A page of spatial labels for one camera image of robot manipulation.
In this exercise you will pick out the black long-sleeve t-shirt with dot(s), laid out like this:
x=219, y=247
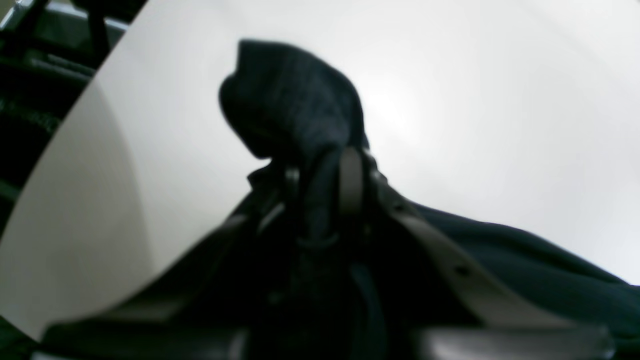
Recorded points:
x=287, y=104

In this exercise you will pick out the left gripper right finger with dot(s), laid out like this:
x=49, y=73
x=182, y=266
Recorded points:
x=510, y=328

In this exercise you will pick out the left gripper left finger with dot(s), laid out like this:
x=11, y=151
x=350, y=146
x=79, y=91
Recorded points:
x=208, y=304

